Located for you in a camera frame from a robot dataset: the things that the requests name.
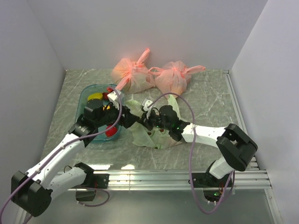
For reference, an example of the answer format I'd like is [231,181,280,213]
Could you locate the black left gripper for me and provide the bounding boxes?
[95,100,139,128]

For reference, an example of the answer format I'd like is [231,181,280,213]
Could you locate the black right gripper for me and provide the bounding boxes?
[137,109,171,131]

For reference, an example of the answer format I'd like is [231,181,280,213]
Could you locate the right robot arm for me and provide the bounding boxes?
[142,105,258,187]

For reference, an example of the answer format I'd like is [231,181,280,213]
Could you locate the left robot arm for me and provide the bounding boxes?
[9,99,142,217]

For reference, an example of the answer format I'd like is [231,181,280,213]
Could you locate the dark red fake fig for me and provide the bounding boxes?
[102,92,109,101]

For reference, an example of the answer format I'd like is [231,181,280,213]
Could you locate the yellow fake starfruit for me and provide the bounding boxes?
[87,92,103,101]

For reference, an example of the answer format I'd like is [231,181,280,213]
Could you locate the left pink tied bag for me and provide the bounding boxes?
[111,48,155,94]

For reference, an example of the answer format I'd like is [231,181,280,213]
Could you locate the pink tied bag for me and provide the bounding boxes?
[149,61,206,95]
[111,48,155,94]

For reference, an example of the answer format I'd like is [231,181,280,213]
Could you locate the right pink tied bag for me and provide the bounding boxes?
[149,61,206,95]

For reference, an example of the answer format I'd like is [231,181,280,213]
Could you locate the teal plastic basket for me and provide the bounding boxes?
[75,84,121,144]

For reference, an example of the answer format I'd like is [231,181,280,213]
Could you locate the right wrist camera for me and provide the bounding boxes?
[141,99,153,118]

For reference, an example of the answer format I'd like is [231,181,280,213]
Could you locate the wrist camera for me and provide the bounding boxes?
[141,99,153,118]
[107,88,124,109]

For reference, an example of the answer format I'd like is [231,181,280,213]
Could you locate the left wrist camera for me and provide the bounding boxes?
[107,88,124,109]

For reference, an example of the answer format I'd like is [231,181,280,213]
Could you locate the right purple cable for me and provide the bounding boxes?
[148,92,235,214]

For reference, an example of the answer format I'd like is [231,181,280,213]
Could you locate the aluminium mounting rail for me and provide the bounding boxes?
[14,168,281,224]

